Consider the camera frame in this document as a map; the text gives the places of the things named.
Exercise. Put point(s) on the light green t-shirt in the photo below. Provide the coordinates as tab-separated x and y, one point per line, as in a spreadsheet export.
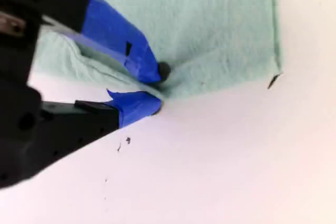
197	24

